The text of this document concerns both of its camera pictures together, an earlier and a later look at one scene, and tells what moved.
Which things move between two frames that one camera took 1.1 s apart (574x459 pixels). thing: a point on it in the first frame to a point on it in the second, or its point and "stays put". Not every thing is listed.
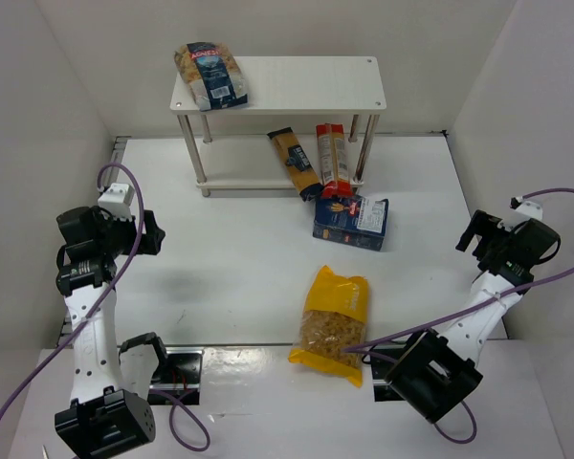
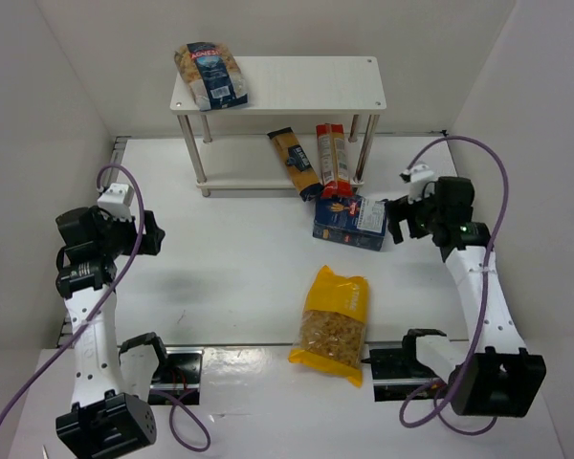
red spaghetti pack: (333, 162) stays put
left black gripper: (148, 233) stays put
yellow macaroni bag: (334, 317) stays put
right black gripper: (478, 236) to (407, 213)
